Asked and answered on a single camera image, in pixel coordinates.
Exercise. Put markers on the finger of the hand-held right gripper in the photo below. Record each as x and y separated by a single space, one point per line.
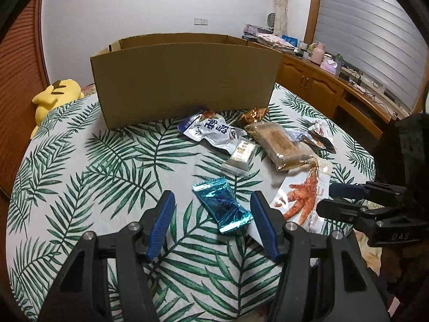
338 209
347 191

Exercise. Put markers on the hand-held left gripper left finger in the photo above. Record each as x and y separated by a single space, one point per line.
164 219

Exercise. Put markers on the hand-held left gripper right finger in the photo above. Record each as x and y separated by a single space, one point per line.
264 224

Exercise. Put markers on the white chicken feet packet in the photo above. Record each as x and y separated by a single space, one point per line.
298 201

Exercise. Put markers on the teal foil snack packet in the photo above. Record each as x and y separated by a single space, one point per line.
219 204

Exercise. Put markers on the silver foil pouch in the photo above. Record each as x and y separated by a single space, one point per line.
316 130

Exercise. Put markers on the gold brown snack packet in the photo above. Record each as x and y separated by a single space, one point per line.
253 115

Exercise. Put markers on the brown cardboard box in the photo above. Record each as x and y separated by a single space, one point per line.
184 84

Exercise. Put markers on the small white cake packet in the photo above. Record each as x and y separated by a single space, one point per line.
241 156

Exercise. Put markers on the green leaf print blanket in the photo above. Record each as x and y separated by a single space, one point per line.
100 174

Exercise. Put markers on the clear bread packet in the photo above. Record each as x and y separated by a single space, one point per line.
278 142

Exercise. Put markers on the power strip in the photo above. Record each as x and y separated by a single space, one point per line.
350 77

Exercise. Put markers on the blue and white snack packet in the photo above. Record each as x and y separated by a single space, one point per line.
207 129

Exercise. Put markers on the wooden cabinet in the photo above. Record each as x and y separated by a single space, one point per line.
318 84

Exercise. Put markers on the pink tissue pack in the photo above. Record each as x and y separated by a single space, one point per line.
329 66

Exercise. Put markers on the grey window blind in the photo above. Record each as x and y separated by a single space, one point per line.
368 33

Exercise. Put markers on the pink bottle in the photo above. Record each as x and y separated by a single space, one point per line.
317 53

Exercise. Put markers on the floral quilt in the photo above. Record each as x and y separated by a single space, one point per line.
88 91

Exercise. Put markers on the blue box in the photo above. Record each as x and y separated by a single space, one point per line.
289 40

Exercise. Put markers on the yellow plush toy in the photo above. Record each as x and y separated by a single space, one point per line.
57 95

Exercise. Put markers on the pile of folded clothes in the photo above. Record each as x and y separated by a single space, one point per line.
268 38

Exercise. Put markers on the small white fan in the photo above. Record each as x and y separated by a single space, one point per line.
271 21

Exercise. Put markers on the light curtain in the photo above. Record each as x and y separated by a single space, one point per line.
281 3

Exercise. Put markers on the wooden wardrobe door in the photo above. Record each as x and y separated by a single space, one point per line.
20 84

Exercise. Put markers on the wooden window frame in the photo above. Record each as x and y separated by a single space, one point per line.
313 6

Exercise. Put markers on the white wall switch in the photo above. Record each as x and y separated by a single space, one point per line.
200 21

